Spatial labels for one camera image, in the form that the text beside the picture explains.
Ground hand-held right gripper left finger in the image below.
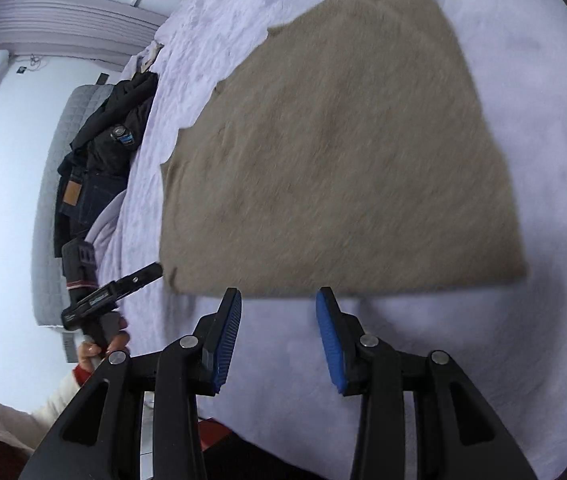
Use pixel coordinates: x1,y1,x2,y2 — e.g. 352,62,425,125
18,287,243,480

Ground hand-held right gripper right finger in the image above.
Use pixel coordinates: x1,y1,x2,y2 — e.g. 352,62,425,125
315,287,539,480

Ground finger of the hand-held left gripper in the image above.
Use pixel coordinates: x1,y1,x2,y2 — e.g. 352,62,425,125
114,262,164,297

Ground olive brown knit sweater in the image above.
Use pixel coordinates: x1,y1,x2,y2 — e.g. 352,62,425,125
158,0,530,297

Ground person's left forearm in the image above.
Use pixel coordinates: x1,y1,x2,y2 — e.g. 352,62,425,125
31,364,95,442

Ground person's left hand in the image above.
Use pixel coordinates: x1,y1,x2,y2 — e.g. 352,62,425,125
74,314,132,377

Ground red box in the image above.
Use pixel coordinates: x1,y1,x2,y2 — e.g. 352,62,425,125
198,419,237,456

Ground dark blue jeans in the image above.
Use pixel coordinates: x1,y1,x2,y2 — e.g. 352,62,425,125
52,162,130,259

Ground black jacket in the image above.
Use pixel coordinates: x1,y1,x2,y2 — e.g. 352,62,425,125
56,72,159,176

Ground small beige cloth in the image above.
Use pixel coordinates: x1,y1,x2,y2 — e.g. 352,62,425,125
136,42,165,74

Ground white radiator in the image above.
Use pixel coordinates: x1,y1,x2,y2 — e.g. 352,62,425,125
0,0,165,57

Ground lavender fleece blanket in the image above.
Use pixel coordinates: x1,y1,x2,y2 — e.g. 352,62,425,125
84,0,567,476

